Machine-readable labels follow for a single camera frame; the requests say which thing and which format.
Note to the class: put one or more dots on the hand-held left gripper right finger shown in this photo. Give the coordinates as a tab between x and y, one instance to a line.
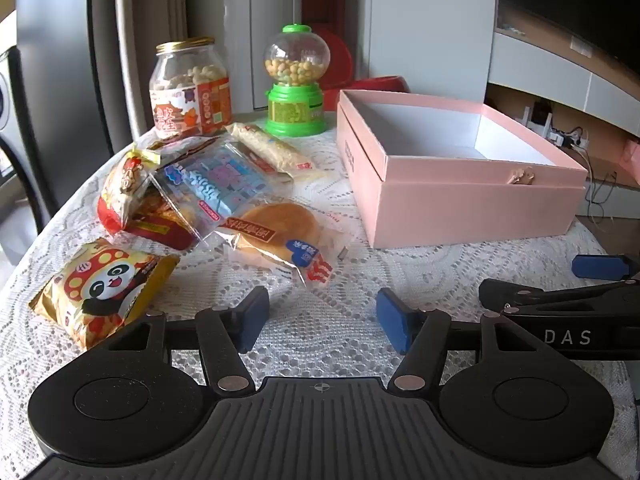
395	322

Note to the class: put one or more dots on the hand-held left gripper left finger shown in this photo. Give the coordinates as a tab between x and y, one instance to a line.
254	317

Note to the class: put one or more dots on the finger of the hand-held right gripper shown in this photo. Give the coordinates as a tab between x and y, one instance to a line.
600	266
520	296

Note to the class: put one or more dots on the pink cardboard box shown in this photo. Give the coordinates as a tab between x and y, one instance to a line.
450	195

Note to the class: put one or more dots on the dark red egg snack packet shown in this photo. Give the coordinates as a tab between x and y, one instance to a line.
162	227

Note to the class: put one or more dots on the blue snack packet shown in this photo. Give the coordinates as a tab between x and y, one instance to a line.
220	185

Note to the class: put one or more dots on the yellow and red snack packet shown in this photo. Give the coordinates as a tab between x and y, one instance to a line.
125	185

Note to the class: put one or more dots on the round cake clear packet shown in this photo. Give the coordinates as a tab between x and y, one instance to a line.
285	230

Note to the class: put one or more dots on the pink bag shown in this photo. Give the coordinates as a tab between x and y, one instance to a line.
632	157

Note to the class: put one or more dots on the white power strip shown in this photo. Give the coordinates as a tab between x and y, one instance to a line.
565	137

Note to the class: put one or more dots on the yellow panda snack packet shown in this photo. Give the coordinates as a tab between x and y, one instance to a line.
100	290

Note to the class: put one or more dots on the long rice cracker packet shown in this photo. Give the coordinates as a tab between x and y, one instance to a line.
270	147

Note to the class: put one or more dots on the white television cabinet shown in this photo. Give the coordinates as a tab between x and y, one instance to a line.
540	65

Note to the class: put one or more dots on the green candy dispenser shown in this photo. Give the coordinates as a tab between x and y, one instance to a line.
295	105

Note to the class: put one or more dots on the clear peanut jar orange label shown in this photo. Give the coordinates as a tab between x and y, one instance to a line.
192	90

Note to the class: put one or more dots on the red round container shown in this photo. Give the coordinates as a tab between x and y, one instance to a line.
370	85

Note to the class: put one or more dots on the red round lid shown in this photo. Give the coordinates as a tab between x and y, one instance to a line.
340	60

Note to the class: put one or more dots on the grey appliance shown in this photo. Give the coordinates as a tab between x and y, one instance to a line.
65	60

